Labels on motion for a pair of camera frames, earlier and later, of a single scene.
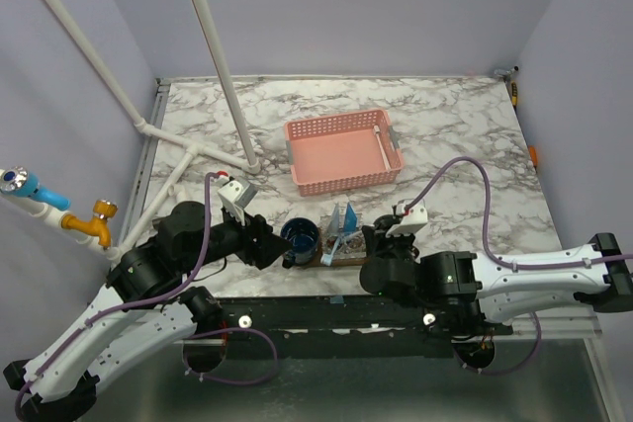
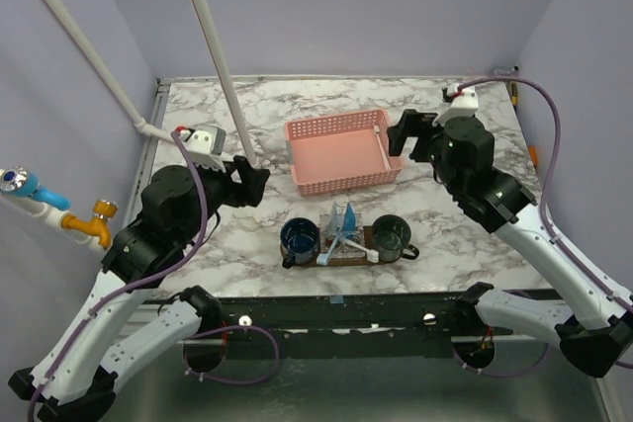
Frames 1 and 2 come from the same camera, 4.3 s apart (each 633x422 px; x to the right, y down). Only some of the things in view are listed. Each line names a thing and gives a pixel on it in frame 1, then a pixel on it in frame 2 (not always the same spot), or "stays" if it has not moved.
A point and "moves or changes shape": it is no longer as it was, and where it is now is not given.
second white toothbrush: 377,129 stays
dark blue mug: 304,235 stays
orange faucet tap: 98,225 stays
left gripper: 260,246 → 247,191
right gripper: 378,238 → 412,123
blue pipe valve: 16,180 stays
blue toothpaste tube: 350,220 stays
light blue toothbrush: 327,258 moves or changes shape
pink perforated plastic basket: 341,150 stays
